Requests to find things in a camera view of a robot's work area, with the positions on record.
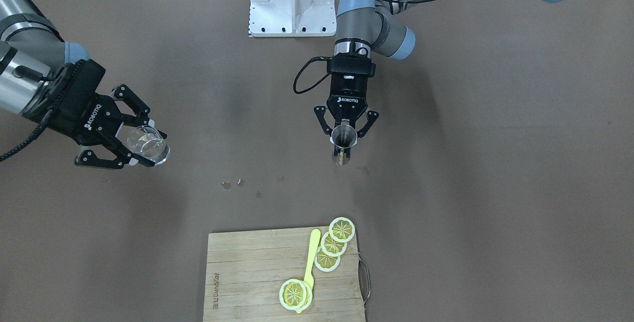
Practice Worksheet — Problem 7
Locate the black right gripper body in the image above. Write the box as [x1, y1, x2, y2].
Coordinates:
[44, 59, 129, 147]

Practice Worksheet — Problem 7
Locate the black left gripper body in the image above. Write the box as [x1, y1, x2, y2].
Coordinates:
[326, 56, 375, 123]

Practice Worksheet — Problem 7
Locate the steel jigger shaker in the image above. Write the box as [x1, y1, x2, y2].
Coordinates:
[331, 124, 358, 166]

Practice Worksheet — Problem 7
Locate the clear glass measuring cup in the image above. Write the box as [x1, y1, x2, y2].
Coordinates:
[126, 125, 170, 165]

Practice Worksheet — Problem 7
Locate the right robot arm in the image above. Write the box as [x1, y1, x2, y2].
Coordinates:
[0, 0, 170, 169]

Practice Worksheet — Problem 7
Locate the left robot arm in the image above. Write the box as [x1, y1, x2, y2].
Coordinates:
[315, 0, 563, 150]

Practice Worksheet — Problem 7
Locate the lemon slice end of row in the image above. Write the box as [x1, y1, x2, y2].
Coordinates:
[328, 216, 356, 243]

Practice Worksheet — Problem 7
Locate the lemon slice middle of row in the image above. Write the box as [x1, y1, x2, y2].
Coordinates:
[320, 232, 347, 258]

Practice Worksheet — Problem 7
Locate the lemon slice near knife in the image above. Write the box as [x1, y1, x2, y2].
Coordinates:
[314, 248, 341, 272]

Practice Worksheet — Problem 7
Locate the bamboo cutting board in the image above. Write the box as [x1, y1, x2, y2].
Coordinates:
[203, 227, 368, 322]

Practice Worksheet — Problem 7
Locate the lemon slice on knife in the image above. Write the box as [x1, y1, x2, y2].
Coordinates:
[279, 278, 313, 314]

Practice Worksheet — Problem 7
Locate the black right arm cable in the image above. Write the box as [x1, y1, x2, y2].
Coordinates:
[0, 109, 55, 163]

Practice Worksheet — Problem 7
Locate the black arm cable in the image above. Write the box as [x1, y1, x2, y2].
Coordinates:
[0, 109, 55, 163]
[293, 0, 461, 95]

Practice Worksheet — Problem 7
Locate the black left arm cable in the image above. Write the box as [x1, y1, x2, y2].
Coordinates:
[293, 0, 461, 95]

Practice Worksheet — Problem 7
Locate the white camera post base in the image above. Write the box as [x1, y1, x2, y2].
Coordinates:
[248, 0, 337, 37]

